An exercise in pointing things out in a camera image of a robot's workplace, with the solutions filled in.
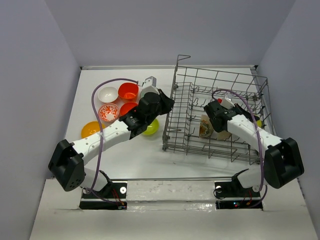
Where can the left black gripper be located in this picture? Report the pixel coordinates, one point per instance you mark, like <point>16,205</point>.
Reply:
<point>166,102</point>

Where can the orange square bowl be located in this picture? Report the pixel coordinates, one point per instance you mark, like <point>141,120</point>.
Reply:
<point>128,92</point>

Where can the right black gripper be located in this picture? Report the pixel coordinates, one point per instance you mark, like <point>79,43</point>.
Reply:
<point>248,115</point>

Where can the grey wire dish rack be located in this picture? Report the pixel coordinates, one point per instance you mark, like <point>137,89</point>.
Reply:
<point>197,122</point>

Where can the red white patterned bowl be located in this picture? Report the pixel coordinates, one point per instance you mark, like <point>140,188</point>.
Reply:
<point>108,112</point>

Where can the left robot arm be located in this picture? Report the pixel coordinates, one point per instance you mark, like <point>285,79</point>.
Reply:
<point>68,161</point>

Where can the yellow bowl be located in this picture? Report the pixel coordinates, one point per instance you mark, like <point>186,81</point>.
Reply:
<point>90,129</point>

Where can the orange round bowl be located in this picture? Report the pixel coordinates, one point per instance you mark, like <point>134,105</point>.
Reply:
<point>126,108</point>

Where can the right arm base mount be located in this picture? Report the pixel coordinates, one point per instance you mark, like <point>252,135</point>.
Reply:
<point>231,195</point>

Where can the lime green bowl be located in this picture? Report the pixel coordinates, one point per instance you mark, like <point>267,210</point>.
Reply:
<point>259,123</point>
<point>152,128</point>

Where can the beige painted ceramic bowl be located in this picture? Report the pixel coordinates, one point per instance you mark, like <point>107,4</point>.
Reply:
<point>205,127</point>

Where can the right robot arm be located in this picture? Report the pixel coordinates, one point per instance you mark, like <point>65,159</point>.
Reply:
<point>281,158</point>

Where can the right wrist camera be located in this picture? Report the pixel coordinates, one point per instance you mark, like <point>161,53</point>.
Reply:
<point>226,101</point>

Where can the small white bowl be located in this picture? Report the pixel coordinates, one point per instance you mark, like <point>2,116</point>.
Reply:
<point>108,94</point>

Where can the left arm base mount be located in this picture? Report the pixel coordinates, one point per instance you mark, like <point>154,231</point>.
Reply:
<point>111,197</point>

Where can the pale green ceramic bowl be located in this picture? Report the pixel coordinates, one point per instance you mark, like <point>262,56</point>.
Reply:
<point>142,93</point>

